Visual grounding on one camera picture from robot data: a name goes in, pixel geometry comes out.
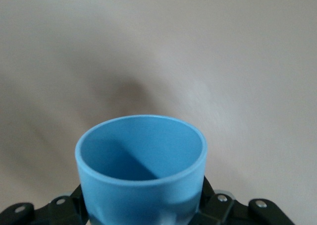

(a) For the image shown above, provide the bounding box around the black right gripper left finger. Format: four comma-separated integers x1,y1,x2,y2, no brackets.
0,183,89,225

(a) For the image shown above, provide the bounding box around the blue plastic cup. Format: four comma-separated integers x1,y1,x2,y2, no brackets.
75,114,208,225

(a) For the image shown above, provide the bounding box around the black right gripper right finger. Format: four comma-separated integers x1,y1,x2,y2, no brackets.
190,175,293,225

